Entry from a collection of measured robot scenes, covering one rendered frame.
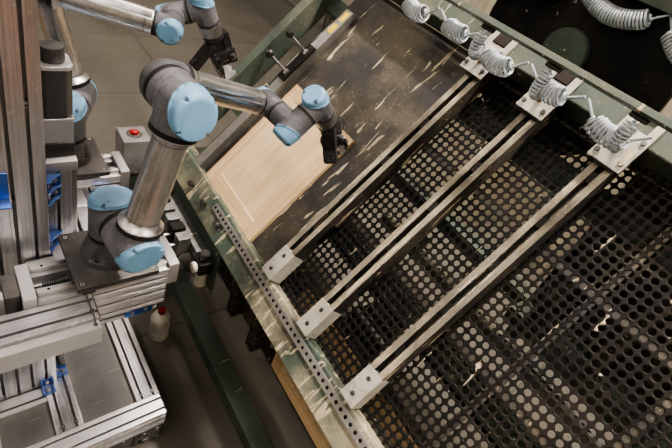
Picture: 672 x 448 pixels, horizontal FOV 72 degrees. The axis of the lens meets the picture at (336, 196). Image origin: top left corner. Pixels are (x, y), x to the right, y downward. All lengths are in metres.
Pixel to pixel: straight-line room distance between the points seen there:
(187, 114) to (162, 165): 0.16
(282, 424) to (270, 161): 1.27
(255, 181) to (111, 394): 1.04
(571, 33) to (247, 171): 1.38
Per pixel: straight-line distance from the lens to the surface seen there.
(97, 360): 2.31
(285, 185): 1.85
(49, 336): 1.49
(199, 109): 1.07
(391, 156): 1.66
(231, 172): 2.05
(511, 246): 1.44
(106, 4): 1.60
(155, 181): 1.18
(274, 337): 1.66
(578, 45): 2.03
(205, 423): 2.41
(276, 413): 2.49
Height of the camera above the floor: 2.16
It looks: 34 degrees down
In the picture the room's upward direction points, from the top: 22 degrees clockwise
